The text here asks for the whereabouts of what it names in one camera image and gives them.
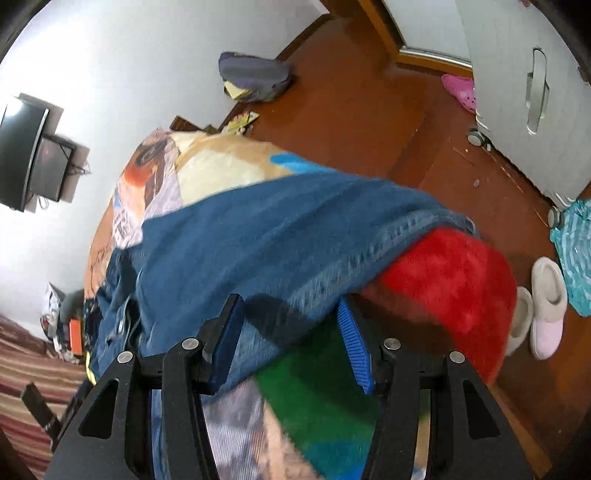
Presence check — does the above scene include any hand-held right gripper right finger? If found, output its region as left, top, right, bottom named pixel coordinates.
left=337, top=295, right=536, bottom=480

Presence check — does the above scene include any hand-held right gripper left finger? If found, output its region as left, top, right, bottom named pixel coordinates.
left=44, top=293, right=245, bottom=480

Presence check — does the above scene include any blue fuzzy towel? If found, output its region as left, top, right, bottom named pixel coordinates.
left=88, top=173, right=481, bottom=409

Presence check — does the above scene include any pink fluffy slipper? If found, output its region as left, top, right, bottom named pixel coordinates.
left=530, top=257, right=568, bottom=361
left=505, top=286, right=535, bottom=356

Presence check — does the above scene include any colourful printed blanket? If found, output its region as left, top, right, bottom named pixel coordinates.
left=83, top=129, right=518, bottom=480

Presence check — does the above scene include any black object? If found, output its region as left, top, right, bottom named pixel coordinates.
left=21, top=382, right=63, bottom=437

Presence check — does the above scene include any striped curtain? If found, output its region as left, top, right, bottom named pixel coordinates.
left=0, top=314, right=88, bottom=480

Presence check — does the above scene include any yellow booklet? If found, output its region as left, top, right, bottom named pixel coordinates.
left=224, top=111, right=259, bottom=136

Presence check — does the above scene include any teal striped bag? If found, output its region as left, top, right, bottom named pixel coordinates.
left=549, top=198, right=591, bottom=317

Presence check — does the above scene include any grey backpack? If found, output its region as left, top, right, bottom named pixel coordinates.
left=218, top=52, right=293, bottom=103

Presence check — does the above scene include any pink clog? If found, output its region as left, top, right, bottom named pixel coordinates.
left=441, top=74, right=477, bottom=114

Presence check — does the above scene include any white wheeled cabinet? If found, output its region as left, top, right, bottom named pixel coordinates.
left=455, top=0, right=591, bottom=227

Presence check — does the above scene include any white door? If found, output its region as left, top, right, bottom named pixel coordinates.
left=383, top=0, right=472, bottom=57

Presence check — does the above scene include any wooden bed frame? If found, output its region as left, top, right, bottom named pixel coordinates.
left=169, top=115, right=219, bottom=136

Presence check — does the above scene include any wall television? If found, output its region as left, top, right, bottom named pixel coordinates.
left=0, top=95, right=90, bottom=213

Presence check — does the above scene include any wooden door frame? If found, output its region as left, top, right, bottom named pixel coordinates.
left=358, top=0, right=474, bottom=77

